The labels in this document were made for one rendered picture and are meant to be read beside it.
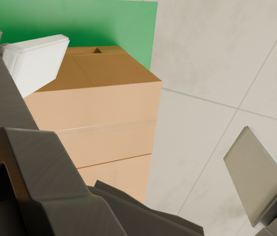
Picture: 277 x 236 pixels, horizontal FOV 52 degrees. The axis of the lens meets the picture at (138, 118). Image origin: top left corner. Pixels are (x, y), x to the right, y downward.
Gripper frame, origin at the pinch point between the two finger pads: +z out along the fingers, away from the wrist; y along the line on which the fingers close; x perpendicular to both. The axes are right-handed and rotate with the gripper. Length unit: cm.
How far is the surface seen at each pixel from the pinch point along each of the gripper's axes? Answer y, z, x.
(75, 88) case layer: -20, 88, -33
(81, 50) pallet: -33, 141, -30
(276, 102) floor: 127, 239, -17
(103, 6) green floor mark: -32, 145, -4
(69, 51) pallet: -38, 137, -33
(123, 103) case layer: 0, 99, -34
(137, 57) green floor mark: -4, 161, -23
